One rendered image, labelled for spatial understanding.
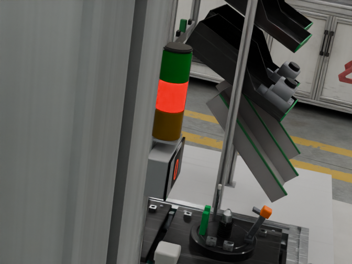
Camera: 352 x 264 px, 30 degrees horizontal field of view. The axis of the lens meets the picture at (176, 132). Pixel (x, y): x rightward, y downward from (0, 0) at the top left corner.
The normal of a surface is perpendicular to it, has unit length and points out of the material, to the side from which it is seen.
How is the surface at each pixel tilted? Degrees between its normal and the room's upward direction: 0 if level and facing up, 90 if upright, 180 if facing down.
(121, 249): 90
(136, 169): 90
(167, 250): 0
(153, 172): 90
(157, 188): 90
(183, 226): 0
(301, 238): 0
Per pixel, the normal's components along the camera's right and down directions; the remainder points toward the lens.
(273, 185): -0.37, 0.29
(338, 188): 0.14, -0.92
